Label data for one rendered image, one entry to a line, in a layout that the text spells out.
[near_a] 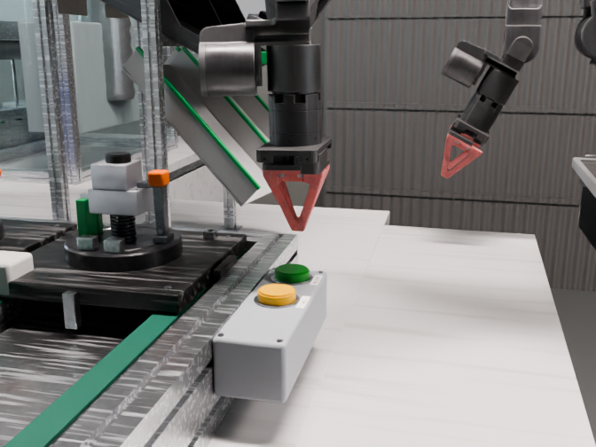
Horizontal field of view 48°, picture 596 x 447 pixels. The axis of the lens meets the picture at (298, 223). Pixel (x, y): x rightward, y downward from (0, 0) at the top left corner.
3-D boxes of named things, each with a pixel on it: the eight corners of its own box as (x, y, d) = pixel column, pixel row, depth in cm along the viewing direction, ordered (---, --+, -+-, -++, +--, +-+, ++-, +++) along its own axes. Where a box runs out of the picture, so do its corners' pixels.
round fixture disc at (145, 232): (199, 241, 89) (198, 227, 88) (153, 276, 75) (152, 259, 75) (101, 235, 92) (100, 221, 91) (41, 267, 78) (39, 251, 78)
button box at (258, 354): (326, 317, 82) (327, 269, 80) (286, 405, 62) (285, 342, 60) (270, 313, 83) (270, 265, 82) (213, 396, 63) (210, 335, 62)
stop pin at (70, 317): (82, 325, 73) (79, 290, 72) (76, 330, 72) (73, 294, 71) (70, 324, 73) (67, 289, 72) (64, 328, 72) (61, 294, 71)
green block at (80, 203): (92, 238, 83) (89, 198, 82) (87, 240, 82) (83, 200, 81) (83, 237, 83) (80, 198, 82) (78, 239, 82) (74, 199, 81)
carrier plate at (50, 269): (247, 247, 93) (247, 232, 92) (179, 313, 70) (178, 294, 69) (88, 237, 98) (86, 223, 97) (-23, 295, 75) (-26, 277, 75)
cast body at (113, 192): (153, 207, 83) (151, 151, 82) (138, 216, 79) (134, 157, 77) (91, 204, 85) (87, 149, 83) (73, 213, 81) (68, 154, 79)
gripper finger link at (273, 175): (263, 235, 75) (260, 151, 72) (278, 219, 82) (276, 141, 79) (324, 237, 74) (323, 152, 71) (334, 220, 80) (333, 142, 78)
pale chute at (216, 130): (277, 190, 112) (294, 172, 110) (240, 207, 100) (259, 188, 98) (168, 65, 114) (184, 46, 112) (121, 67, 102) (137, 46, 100)
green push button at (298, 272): (312, 280, 79) (312, 264, 79) (305, 292, 76) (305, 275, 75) (279, 278, 80) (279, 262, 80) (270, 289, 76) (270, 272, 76)
